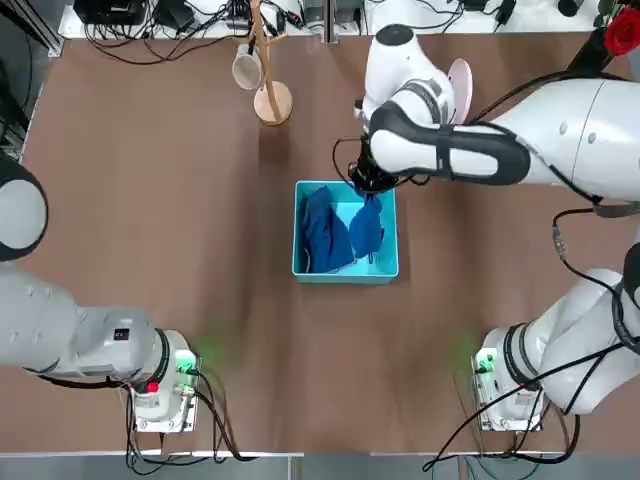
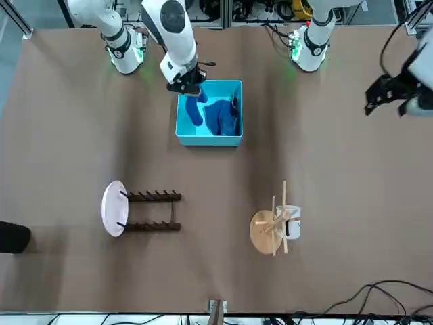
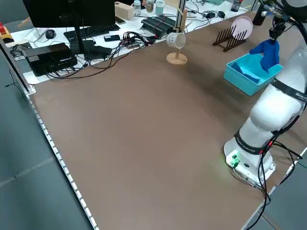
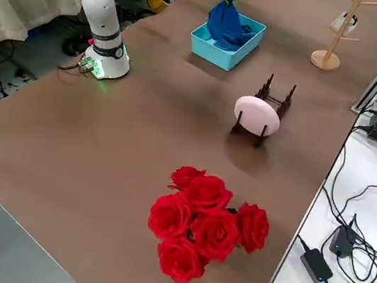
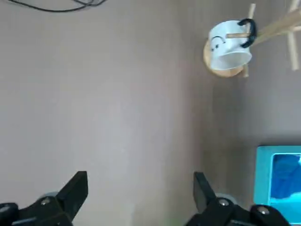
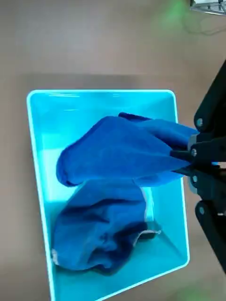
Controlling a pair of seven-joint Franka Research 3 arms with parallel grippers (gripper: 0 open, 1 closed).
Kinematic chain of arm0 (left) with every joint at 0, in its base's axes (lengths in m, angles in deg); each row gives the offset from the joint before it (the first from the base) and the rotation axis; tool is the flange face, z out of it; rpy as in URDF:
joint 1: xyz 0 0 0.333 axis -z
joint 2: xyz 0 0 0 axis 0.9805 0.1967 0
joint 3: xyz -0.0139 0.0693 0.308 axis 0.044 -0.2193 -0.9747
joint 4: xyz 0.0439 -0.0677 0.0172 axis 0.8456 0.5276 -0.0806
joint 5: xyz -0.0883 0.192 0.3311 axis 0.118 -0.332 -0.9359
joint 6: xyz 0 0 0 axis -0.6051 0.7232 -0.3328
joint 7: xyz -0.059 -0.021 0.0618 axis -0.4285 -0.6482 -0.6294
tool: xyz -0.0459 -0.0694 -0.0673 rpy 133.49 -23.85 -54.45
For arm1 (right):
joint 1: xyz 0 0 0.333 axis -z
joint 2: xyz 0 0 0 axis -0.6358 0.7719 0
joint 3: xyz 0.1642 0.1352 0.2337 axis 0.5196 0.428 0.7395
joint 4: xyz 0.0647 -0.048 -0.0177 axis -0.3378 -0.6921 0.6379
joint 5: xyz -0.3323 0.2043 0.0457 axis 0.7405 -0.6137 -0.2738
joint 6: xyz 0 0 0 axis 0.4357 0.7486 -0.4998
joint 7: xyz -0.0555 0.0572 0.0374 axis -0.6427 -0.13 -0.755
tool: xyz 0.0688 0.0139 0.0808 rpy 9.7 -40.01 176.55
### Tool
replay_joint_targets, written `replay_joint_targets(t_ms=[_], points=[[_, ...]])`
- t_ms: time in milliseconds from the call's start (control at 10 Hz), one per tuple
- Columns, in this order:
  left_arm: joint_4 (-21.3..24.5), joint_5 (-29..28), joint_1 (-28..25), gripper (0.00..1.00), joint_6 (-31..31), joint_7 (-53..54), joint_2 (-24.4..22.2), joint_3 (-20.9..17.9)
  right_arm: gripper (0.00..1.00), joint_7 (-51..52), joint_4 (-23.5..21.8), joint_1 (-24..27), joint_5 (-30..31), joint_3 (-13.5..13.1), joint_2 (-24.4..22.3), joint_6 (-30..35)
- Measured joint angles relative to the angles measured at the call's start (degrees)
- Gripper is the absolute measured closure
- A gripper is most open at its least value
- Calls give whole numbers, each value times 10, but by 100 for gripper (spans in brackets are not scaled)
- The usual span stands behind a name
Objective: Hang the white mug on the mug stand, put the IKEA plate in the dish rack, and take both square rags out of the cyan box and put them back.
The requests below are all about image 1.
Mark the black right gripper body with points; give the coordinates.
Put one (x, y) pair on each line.
(370, 177)

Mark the blue square rag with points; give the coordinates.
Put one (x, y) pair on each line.
(325, 235)
(367, 230)

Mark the pink plate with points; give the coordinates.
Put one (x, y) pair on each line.
(462, 82)

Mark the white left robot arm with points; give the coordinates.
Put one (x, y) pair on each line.
(45, 325)

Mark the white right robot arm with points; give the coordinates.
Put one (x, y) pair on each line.
(590, 130)

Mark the cyan plastic box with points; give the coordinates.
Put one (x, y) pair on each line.
(300, 270)

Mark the wooden mug stand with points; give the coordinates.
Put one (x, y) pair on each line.
(272, 107)

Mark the black desktop box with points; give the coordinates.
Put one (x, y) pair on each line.
(110, 10)

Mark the black vase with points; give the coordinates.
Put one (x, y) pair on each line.
(590, 55)

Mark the red artificial rose bouquet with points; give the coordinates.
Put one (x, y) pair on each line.
(622, 32)

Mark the aluminium frame post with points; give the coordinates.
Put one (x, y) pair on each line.
(331, 20)

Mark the aluminium frame rail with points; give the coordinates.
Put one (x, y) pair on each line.
(45, 30)

